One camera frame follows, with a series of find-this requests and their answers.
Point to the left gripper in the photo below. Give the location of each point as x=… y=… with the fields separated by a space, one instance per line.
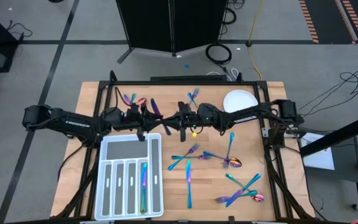
x=135 y=119

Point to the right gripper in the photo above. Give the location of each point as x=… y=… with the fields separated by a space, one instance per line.
x=188 y=119

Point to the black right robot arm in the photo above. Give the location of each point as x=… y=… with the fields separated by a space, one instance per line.
x=247 y=116

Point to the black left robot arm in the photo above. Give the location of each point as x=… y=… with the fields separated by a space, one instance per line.
x=76 y=124

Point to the white plastic cutlery tray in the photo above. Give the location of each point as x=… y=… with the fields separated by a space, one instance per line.
x=123 y=161

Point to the white round plate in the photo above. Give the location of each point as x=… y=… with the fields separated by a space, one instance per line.
x=239 y=99

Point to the black folding screen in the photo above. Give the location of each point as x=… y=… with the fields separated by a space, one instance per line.
x=148 y=25

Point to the white paper sheet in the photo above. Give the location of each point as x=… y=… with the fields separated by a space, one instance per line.
x=319 y=158

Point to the red round object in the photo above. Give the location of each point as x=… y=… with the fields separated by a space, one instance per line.
x=357 y=221

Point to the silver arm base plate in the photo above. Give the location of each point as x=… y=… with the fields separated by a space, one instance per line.
x=267 y=133

